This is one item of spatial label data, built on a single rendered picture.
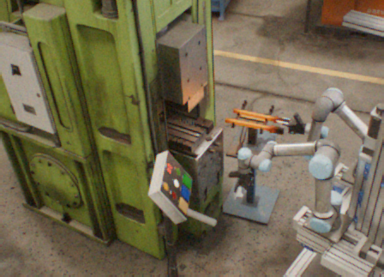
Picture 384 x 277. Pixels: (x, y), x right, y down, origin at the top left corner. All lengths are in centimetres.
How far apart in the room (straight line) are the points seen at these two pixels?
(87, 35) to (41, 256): 196
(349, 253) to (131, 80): 162
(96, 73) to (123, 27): 50
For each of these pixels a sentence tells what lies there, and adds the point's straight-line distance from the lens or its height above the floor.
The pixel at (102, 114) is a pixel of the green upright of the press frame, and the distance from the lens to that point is 331.
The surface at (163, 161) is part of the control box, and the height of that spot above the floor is 119.
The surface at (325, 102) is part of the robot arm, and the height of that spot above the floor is 126.
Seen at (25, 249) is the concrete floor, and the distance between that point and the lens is 435.
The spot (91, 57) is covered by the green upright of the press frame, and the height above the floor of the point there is 168.
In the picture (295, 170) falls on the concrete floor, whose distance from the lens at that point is 466.
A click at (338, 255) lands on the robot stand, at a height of 74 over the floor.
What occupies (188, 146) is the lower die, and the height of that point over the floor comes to 98.
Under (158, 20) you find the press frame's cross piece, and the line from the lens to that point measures 292.
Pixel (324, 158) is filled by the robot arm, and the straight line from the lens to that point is 263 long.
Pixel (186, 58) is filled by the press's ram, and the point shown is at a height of 166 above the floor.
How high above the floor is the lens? 321
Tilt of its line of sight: 40 degrees down
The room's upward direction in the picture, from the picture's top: 4 degrees counter-clockwise
